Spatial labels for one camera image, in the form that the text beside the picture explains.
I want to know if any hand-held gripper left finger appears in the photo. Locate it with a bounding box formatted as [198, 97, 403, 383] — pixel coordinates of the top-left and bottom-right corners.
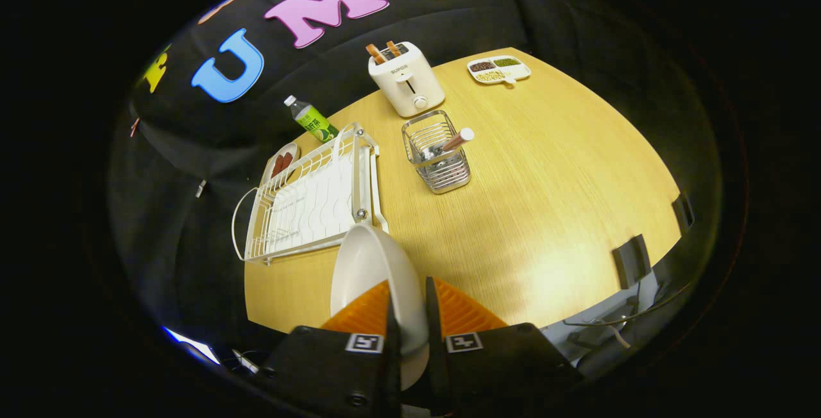
[260, 279, 403, 418]

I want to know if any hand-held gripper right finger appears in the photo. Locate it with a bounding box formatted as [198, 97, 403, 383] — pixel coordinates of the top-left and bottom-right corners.
[425, 276, 584, 416]

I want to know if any white plate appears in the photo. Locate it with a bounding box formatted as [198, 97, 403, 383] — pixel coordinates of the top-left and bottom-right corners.
[330, 222, 429, 392]

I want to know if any white wire dish rack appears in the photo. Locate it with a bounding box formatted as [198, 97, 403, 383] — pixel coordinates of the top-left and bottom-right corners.
[232, 122, 389, 266]

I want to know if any metal wire basket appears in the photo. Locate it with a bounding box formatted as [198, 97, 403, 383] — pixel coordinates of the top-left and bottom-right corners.
[402, 110, 471, 195]

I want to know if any small plate with sausages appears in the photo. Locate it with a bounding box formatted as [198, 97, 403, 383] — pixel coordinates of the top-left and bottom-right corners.
[260, 142, 301, 187]

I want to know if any white divided dish of beans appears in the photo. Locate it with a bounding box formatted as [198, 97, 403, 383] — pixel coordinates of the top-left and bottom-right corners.
[466, 56, 532, 88]

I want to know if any computer monitor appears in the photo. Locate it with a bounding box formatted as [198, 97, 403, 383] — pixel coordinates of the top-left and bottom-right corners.
[163, 326, 221, 365]

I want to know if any black table clamp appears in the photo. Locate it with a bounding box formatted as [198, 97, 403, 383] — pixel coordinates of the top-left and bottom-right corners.
[611, 234, 652, 290]
[672, 194, 695, 233]

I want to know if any green label drink bottle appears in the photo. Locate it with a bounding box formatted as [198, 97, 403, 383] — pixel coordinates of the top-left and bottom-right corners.
[284, 96, 339, 144]

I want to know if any white toaster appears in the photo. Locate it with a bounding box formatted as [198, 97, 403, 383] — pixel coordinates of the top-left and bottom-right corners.
[368, 42, 446, 118]

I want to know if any black backdrop cloth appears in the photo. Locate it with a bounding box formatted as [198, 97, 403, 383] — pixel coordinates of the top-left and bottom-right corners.
[108, 0, 722, 342]

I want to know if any bundle of cables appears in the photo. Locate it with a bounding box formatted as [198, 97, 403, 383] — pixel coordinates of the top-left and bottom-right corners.
[563, 277, 663, 358]

